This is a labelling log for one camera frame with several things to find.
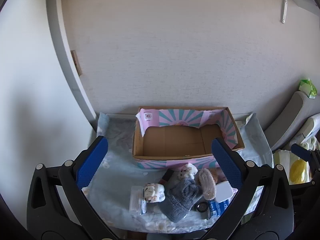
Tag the yellow printed cloth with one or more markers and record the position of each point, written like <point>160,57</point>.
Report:
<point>297,170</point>

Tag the grey cushion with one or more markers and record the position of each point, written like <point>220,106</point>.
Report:
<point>292,115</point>

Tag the white plush cat sock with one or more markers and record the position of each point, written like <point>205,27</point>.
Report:
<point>186,171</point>
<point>152,192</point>

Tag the brown plush sock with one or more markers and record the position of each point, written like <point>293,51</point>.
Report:
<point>207,185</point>

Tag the white wall shelf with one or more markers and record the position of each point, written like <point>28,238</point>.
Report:
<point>303,3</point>

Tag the green tissue pack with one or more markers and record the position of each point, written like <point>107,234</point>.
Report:
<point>308,87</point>

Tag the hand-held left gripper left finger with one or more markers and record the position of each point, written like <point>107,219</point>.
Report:
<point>92,163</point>

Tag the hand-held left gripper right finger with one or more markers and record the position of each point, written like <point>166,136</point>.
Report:
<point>226,165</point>

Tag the white plastic case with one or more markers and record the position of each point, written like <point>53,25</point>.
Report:
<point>223,191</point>

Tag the dark red case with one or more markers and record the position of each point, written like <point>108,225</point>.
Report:
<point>168,177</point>

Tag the blue floral cloth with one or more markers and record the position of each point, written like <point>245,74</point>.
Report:
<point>117,180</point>

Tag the white door frame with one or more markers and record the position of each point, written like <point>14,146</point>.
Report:
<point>60,30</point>

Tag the white wall bracket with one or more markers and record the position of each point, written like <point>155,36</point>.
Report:
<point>285,7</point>

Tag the pink printed cardboard box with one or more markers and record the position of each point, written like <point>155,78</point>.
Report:
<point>175,140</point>

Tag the grey fuzzy sock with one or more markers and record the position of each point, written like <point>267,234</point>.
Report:
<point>180,200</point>

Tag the black round lens cap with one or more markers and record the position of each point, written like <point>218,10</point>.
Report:
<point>201,207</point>

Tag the clear plastic box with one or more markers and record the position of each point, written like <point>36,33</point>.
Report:
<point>136,200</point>

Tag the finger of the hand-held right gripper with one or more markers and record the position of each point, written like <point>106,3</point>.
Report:
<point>300,152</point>

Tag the blue printed packet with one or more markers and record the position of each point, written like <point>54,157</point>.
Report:
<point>217,208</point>

